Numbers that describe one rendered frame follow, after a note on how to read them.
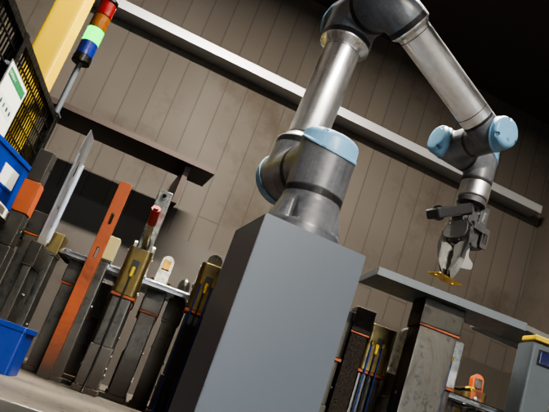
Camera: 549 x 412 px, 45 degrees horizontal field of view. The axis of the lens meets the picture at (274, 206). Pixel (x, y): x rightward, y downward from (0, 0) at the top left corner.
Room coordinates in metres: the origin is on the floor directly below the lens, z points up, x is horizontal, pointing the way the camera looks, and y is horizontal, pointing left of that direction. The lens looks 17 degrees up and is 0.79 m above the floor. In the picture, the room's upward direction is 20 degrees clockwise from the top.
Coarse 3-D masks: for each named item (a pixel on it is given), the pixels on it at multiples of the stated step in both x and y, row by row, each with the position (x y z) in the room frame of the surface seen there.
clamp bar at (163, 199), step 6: (162, 192) 1.60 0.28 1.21; (168, 192) 1.60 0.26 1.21; (156, 198) 1.60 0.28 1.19; (162, 198) 1.59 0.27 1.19; (168, 198) 1.60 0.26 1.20; (156, 204) 1.60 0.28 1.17; (162, 204) 1.60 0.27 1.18; (168, 204) 1.60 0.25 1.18; (162, 210) 1.61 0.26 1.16; (162, 216) 1.61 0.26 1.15; (162, 222) 1.62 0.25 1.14; (144, 228) 1.61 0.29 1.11; (156, 228) 1.61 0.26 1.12; (144, 234) 1.61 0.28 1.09; (156, 234) 1.62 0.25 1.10; (150, 240) 1.62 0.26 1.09; (138, 246) 1.62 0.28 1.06; (150, 246) 1.62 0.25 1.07
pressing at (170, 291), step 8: (64, 248) 1.66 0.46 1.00; (64, 256) 1.77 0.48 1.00; (72, 256) 1.65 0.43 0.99; (80, 256) 1.65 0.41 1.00; (112, 272) 1.78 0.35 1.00; (112, 280) 1.88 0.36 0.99; (144, 280) 1.67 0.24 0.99; (152, 280) 1.67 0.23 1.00; (144, 288) 1.87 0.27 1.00; (152, 288) 1.80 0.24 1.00; (160, 288) 1.67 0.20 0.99; (168, 288) 1.67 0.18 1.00; (168, 296) 1.85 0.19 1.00; (184, 296) 1.68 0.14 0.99; (456, 400) 1.87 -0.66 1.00; (464, 400) 1.76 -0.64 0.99; (472, 400) 1.76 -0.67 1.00; (480, 408) 1.76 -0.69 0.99; (488, 408) 1.76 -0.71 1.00; (496, 408) 1.77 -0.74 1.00
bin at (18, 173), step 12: (0, 144) 1.44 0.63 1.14; (0, 156) 1.47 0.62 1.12; (12, 156) 1.52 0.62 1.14; (0, 168) 1.49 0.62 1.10; (12, 168) 1.54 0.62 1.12; (24, 168) 1.60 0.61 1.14; (0, 180) 1.51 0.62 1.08; (12, 180) 1.57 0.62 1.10; (0, 192) 1.54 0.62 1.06; (12, 192) 1.60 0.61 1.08
